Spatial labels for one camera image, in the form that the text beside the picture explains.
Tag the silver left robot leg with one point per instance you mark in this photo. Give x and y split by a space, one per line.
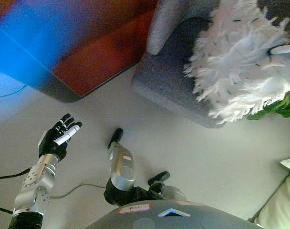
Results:
123 167

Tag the black left robot foot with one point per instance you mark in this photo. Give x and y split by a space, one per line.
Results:
116 137

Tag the black right robot foot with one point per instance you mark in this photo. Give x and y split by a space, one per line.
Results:
160 177

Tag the brown wooden desk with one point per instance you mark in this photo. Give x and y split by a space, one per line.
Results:
87 47

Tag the cream bed blanket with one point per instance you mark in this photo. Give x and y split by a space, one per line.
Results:
281 205

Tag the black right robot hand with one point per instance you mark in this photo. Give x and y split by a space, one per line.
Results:
285 48

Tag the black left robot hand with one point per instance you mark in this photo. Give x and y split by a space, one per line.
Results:
52 143

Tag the grey fabric armchair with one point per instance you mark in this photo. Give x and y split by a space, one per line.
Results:
168 81

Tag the black robot foot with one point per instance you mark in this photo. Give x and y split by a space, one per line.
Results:
160 177
116 137

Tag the white shaggy pillow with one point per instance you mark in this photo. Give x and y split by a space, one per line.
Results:
238 71

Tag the silver robot leg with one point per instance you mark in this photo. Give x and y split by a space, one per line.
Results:
123 167
171 190

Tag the silver right robot leg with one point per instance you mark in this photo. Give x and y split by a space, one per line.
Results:
171 190

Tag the grey robot torso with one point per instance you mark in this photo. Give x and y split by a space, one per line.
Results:
173 217

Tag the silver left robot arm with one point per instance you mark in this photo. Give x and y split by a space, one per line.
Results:
35 186

